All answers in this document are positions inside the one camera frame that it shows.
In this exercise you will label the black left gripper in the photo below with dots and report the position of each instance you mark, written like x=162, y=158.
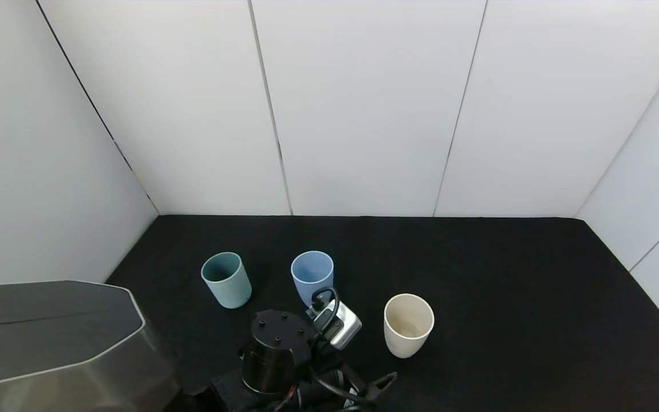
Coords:
x=335, y=377

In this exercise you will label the cream plastic cup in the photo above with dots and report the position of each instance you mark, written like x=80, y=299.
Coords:
x=408, y=326

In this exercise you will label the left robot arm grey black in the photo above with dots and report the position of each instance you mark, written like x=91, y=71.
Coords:
x=49, y=343

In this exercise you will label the light blue plastic cup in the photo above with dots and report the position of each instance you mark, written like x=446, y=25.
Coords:
x=311, y=277

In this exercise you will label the teal plastic cup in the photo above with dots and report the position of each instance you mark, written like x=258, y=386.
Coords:
x=227, y=283

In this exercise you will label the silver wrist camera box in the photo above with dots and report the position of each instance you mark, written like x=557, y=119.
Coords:
x=344, y=329

